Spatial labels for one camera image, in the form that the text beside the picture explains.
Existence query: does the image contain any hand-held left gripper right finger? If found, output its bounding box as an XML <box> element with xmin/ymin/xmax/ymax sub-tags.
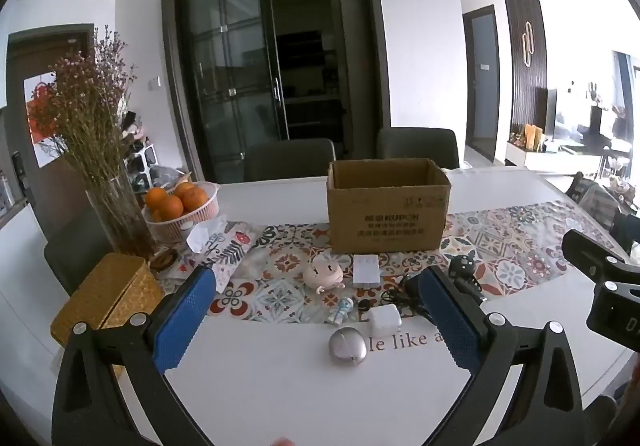
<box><xmin>417</xmin><ymin>266</ymin><xmax>585</xmax><ymax>446</ymax></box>

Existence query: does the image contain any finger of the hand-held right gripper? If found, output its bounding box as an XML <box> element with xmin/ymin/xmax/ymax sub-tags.
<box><xmin>586</xmin><ymin>267</ymin><xmax>640</xmax><ymax>353</ymax></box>
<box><xmin>561</xmin><ymin>228</ymin><xmax>640</xmax><ymax>283</ymax></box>

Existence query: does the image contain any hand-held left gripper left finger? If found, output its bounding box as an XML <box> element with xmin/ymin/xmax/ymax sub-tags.
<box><xmin>51</xmin><ymin>266</ymin><xmax>217</xmax><ymax>446</ymax></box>

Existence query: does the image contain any black cable with adapter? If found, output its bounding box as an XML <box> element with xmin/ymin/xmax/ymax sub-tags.
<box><xmin>357</xmin><ymin>271</ymin><xmax>486</xmax><ymax>319</ymax></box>

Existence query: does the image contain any white cube charger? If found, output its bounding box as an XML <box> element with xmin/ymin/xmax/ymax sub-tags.
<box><xmin>369</xmin><ymin>304</ymin><xmax>402</xmax><ymax>335</ymax></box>

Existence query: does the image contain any small astronaut figurine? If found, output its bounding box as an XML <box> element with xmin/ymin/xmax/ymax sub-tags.
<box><xmin>334</xmin><ymin>297</ymin><xmax>357</xmax><ymax>327</ymax></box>

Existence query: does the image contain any silver round mouse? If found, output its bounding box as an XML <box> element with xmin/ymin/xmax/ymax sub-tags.
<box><xmin>328</xmin><ymin>327</ymin><xmax>365</xmax><ymax>367</ymax></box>

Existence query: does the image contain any brown cardboard box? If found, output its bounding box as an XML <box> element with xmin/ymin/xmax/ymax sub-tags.
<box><xmin>326</xmin><ymin>157</ymin><xmax>452</xmax><ymax>255</ymax></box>

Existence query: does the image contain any chair with patterned cushion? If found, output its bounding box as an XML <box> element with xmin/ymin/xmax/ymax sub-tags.
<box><xmin>567</xmin><ymin>172</ymin><xmax>633</xmax><ymax>234</ymax></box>

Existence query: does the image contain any black round gadget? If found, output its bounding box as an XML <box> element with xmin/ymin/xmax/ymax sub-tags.
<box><xmin>447</xmin><ymin>253</ymin><xmax>476</xmax><ymax>279</ymax></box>

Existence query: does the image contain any dark round dish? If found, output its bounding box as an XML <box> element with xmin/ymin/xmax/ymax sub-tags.
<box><xmin>150</xmin><ymin>248</ymin><xmax>180</xmax><ymax>271</ymax></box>

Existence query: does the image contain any patterned tile-print table runner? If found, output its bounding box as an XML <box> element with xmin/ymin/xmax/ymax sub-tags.
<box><xmin>160</xmin><ymin>198</ymin><xmax>616</xmax><ymax>324</ymax></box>

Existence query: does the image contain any yellow woven box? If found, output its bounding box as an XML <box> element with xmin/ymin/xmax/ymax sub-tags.
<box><xmin>50</xmin><ymin>253</ymin><xmax>166</xmax><ymax>377</ymax></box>

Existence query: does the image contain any floral tissue pack cover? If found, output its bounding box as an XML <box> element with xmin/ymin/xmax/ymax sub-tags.
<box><xmin>172</xmin><ymin>218</ymin><xmax>268</xmax><ymax>294</ymax></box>

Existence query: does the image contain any white low cabinet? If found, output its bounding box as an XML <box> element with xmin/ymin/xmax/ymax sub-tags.
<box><xmin>505</xmin><ymin>141</ymin><xmax>601</xmax><ymax>177</ymax></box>

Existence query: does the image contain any white flat power adapter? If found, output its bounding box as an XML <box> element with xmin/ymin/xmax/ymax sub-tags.
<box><xmin>352</xmin><ymin>254</ymin><xmax>381</xmax><ymax>287</ymax></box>

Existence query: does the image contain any white plastic fruit basket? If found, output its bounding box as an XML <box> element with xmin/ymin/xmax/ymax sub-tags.
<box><xmin>141</xmin><ymin>182</ymin><xmax>221</xmax><ymax>244</ymax></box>

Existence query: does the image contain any clear glass vase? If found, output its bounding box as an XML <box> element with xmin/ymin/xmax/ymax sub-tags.
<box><xmin>85</xmin><ymin>171</ymin><xmax>158</xmax><ymax>261</ymax></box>

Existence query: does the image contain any dark grey dining chair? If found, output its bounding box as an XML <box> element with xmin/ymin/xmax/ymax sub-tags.
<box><xmin>376</xmin><ymin>127</ymin><xmax>460</xmax><ymax>170</ymax></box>
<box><xmin>44</xmin><ymin>206</ymin><xmax>113</xmax><ymax>297</ymax></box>
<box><xmin>243</xmin><ymin>138</ymin><xmax>337</xmax><ymax>183</ymax></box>

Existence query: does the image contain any pink round toy figure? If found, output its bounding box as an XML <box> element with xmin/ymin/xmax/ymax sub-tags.
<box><xmin>303</xmin><ymin>256</ymin><xmax>345</xmax><ymax>293</ymax></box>

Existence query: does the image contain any white shoe rack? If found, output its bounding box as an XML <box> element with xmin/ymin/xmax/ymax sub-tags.
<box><xmin>120</xmin><ymin>110</ymin><xmax>161</xmax><ymax>179</ymax></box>

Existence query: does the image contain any dark hallway door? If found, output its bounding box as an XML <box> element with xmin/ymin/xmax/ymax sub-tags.
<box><xmin>462</xmin><ymin>4</ymin><xmax>501</xmax><ymax>157</ymax></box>

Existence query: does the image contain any brown wooden door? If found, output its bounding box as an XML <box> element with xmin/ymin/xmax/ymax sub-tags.
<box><xmin>5</xmin><ymin>23</ymin><xmax>96</xmax><ymax>231</ymax></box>

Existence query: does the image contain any dried flower bunch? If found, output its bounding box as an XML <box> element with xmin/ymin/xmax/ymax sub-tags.
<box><xmin>50</xmin><ymin>26</ymin><xmax>138</xmax><ymax>207</ymax></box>

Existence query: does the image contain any red door decoration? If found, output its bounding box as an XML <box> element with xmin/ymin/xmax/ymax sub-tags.
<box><xmin>27</xmin><ymin>73</ymin><xmax>71</xmax><ymax>157</ymax></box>

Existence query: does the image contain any dark glass sliding door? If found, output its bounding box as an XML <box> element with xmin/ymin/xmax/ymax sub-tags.
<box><xmin>162</xmin><ymin>0</ymin><xmax>391</xmax><ymax>184</ymax></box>

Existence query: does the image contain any dark slatted wall panel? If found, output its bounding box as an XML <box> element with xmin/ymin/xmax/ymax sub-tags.
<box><xmin>502</xmin><ymin>0</ymin><xmax>548</xmax><ymax>149</ymax></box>

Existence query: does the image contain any gold wall emblem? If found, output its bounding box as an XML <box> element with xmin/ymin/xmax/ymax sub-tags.
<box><xmin>520</xmin><ymin>23</ymin><xmax>537</xmax><ymax>66</ymax></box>

